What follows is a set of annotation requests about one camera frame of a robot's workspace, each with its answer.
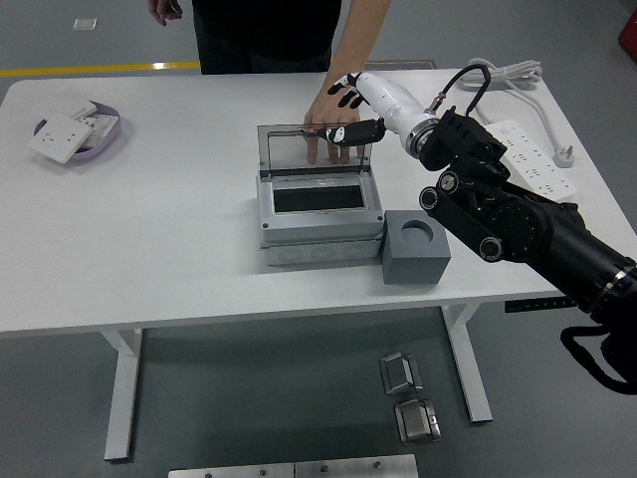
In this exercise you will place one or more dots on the person's right hand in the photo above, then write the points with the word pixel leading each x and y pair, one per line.
pixel 164 11

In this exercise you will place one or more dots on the person's left hand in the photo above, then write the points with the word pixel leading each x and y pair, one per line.
pixel 328 113

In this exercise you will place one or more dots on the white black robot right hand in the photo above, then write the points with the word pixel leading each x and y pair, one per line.
pixel 385 97

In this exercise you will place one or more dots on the grey junction box clear lid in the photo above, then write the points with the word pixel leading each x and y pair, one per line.
pixel 318 229

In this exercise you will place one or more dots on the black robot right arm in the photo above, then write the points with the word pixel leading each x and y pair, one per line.
pixel 527 219

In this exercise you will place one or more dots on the person's left forearm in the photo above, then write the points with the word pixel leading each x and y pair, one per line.
pixel 359 45

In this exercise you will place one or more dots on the grey cube with round recess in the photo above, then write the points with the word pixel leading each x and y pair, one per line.
pixel 415 259

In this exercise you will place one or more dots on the dark floor grille plate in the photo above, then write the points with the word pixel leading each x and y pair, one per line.
pixel 403 65

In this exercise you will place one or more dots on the small square floor hatch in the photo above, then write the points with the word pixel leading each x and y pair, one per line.
pixel 85 24

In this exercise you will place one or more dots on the yellow floor tape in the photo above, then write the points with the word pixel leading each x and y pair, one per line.
pixel 99 69

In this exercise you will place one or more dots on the person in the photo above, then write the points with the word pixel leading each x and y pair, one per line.
pixel 264 35

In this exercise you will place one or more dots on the white socket panel grey back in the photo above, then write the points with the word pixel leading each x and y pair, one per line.
pixel 102 127

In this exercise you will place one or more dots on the purple oval tray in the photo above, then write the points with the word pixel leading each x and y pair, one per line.
pixel 107 144

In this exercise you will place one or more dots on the white power strip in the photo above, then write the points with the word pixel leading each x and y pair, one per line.
pixel 535 167

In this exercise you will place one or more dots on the red object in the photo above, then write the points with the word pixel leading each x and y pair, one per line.
pixel 628 32

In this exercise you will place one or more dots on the black table control panel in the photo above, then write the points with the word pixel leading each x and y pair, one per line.
pixel 535 305

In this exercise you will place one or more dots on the metal clamp block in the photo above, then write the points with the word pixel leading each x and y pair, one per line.
pixel 417 422
pixel 398 373

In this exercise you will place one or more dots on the white table leg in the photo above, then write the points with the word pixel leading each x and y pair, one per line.
pixel 122 393
pixel 468 363

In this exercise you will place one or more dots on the white wall switch panel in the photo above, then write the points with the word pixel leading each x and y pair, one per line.
pixel 67 108

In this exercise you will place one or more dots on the large white wall socket panel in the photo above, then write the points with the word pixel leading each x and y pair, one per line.
pixel 57 138

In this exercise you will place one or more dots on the metal base plate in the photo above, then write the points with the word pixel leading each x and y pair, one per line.
pixel 356 467
pixel 231 470

